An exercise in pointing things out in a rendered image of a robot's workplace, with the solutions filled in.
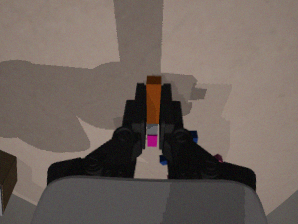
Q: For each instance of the orange rod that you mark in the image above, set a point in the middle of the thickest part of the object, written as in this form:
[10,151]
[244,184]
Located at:
[153,87]

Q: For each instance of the small blue cube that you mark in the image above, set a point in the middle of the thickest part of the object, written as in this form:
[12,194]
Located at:
[162,160]
[195,136]

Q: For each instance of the pink rod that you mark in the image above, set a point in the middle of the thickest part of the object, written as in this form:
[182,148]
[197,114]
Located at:
[219,157]

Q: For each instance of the magenta rod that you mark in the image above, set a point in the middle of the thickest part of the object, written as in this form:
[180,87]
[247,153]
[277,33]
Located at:
[152,140]

